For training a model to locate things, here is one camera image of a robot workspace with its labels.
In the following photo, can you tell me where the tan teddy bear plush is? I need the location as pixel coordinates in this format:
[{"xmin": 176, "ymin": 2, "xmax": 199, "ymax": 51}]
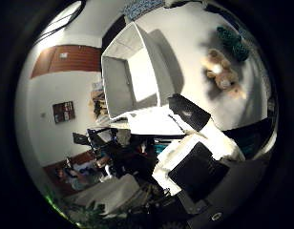
[{"xmin": 200, "ymin": 48, "xmax": 247, "ymax": 99}]

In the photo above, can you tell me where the cluttered shelf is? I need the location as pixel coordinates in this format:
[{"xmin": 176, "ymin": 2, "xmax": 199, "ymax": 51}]
[{"xmin": 89, "ymin": 89, "xmax": 109, "ymax": 119}]

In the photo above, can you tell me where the teal knitted plush toy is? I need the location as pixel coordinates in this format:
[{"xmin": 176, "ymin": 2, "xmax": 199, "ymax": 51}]
[{"xmin": 216, "ymin": 26, "xmax": 250, "ymax": 62}]

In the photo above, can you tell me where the green plant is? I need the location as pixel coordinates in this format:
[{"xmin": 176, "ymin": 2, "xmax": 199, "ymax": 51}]
[{"xmin": 45, "ymin": 190, "xmax": 107, "ymax": 227}]

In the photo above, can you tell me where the window with black frame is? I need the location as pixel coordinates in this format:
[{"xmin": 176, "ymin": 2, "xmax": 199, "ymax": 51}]
[{"xmin": 38, "ymin": 1, "xmax": 87, "ymax": 40}]

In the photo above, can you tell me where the white draped sheet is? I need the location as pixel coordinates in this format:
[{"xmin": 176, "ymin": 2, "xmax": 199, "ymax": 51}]
[{"xmin": 73, "ymin": 174, "xmax": 142, "ymax": 215}]

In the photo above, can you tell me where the blue patterned cloth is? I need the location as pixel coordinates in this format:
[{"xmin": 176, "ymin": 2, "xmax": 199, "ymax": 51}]
[{"xmin": 122, "ymin": 0, "xmax": 165, "ymax": 22}]

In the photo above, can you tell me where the black chair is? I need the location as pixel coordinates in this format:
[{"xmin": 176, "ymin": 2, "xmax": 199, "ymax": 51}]
[{"xmin": 73, "ymin": 128, "xmax": 119, "ymax": 151}]

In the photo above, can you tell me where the dark wall picture board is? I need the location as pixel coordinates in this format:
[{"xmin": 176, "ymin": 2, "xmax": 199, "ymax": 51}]
[{"xmin": 52, "ymin": 100, "xmax": 76, "ymax": 124}]

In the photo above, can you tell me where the white open container box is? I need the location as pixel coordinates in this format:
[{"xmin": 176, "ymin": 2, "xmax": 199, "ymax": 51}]
[{"xmin": 100, "ymin": 21, "xmax": 186, "ymax": 121}]

